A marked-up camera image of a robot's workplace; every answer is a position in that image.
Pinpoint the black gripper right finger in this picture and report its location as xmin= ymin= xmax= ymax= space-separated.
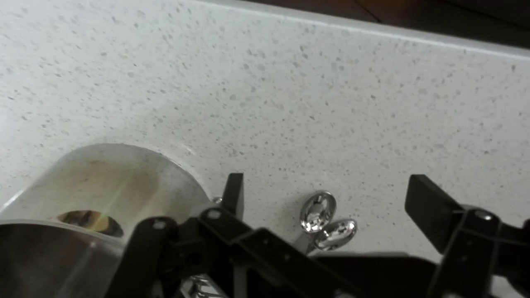
xmin=404 ymin=174 xmax=530 ymax=298

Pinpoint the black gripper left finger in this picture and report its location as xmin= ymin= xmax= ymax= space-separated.
xmin=104 ymin=173 xmax=354 ymax=298

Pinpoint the silver metal pot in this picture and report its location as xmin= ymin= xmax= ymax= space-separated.
xmin=0 ymin=143 xmax=218 ymax=298

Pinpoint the silver metal spoon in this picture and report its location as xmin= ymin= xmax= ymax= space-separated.
xmin=304 ymin=217 xmax=359 ymax=256
xmin=298 ymin=191 xmax=338 ymax=236

